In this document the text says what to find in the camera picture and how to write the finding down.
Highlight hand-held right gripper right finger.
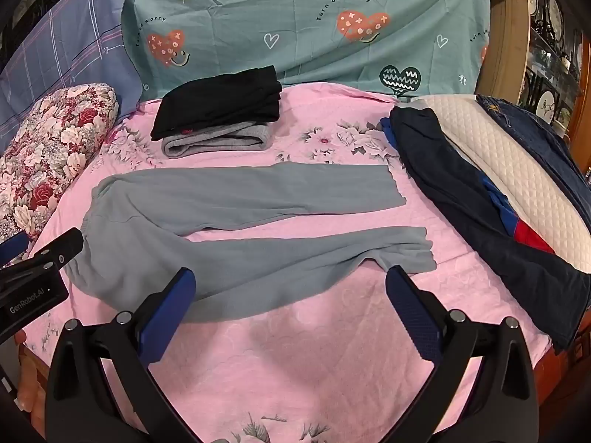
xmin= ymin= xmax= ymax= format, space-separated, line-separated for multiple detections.
xmin=385 ymin=265 xmax=539 ymax=443

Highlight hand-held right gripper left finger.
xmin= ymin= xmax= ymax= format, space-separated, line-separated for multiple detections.
xmin=44 ymin=268 xmax=197 ymax=443

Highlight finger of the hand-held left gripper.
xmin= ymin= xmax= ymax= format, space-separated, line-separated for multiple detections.
xmin=28 ymin=229 xmax=85 ymax=271
xmin=0 ymin=232 xmax=31 ymax=267

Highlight grey-blue pants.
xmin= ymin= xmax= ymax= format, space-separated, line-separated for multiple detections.
xmin=62 ymin=162 xmax=437 ymax=323

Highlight folded grey pants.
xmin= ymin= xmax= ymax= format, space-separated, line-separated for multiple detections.
xmin=163 ymin=121 xmax=273 ymax=158

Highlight folded black pants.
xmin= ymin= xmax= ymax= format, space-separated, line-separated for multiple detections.
xmin=150 ymin=65 xmax=283 ymax=141

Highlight red floral pillow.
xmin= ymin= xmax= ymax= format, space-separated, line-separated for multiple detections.
xmin=0 ymin=82 xmax=120 ymax=243

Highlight dark navy garment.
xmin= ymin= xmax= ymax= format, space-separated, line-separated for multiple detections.
xmin=389 ymin=107 xmax=591 ymax=354

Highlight pink floral bedsheet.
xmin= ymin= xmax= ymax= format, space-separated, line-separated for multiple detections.
xmin=18 ymin=80 xmax=555 ymax=443

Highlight blue and red garment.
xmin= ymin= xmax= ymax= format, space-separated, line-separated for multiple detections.
xmin=379 ymin=117 xmax=556 ymax=255

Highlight white quilted pillow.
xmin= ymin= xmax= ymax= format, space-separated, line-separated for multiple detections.
xmin=411 ymin=95 xmax=591 ymax=274

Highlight blue plaid pillow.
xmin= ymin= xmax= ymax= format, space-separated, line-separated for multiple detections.
xmin=0 ymin=0 xmax=145 ymax=155

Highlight dark blue denim jeans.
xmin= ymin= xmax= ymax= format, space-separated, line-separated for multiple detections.
xmin=475 ymin=94 xmax=591 ymax=224

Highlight wooden display cabinet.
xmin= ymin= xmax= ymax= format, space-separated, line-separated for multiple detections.
xmin=475 ymin=0 xmax=591 ymax=176

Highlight teal heart-print pillow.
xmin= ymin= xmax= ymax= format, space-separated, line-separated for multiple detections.
xmin=121 ymin=0 xmax=492 ymax=102

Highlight row of decorative plates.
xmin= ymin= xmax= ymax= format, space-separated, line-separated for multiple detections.
xmin=525 ymin=0 xmax=586 ymax=125

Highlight wooden bed frame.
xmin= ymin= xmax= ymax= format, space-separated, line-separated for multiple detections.
xmin=17 ymin=345 xmax=52 ymax=409

